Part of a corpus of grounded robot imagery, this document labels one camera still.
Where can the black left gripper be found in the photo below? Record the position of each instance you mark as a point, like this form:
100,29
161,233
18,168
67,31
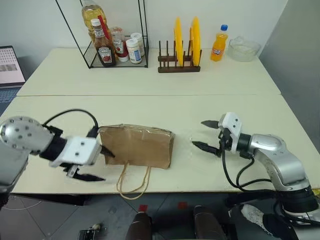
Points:
71,171

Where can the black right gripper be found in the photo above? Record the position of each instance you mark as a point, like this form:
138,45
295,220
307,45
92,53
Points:
225,138

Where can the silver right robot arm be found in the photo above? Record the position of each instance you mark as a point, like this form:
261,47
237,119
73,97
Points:
277,155

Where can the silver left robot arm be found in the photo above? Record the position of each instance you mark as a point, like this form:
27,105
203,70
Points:
22,136

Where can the brown paper bag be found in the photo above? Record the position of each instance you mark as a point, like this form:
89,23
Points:
137,147

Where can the red floor marker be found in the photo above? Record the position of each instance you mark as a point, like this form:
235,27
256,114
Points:
143,207
182,205

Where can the small black floor device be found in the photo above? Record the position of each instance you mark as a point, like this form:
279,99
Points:
87,233

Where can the dark wooden plate rack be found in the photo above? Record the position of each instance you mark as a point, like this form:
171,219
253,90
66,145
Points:
178,68

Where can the dark rounded shape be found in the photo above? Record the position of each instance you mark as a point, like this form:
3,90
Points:
207,222
140,227

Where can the orange soda bottle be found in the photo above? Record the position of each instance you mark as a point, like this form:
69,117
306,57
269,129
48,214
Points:
218,47

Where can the white sneaker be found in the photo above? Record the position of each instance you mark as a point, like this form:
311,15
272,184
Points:
252,216

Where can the clear glass bowl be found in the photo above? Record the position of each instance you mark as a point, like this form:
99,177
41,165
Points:
243,50

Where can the yellow plate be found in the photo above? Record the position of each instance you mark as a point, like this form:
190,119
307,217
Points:
195,40
178,42

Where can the glass ketchup bottle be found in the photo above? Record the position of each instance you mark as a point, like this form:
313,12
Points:
105,52

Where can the white seasoning jar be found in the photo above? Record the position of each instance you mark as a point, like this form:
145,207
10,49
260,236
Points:
139,37
133,52

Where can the red squeeze ketchup bottle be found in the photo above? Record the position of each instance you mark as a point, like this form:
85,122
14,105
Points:
119,47

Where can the open laptop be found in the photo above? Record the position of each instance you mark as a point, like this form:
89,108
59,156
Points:
10,65

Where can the large cooking oil bottle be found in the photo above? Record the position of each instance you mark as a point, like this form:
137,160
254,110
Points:
91,12

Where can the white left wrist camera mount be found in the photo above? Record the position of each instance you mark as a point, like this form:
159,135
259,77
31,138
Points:
80,150

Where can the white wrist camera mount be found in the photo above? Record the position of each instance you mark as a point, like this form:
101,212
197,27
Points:
233,122
80,150

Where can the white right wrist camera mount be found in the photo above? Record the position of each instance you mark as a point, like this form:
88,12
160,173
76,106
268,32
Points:
233,122

